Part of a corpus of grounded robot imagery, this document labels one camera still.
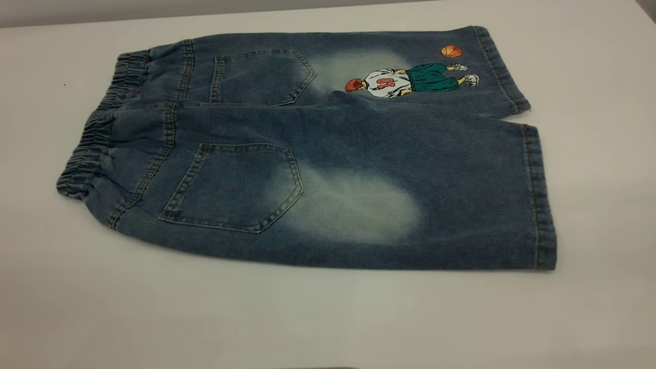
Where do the blue denim shorts with print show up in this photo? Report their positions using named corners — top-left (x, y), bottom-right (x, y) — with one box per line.
top-left (56, 26), bottom-right (558, 271)

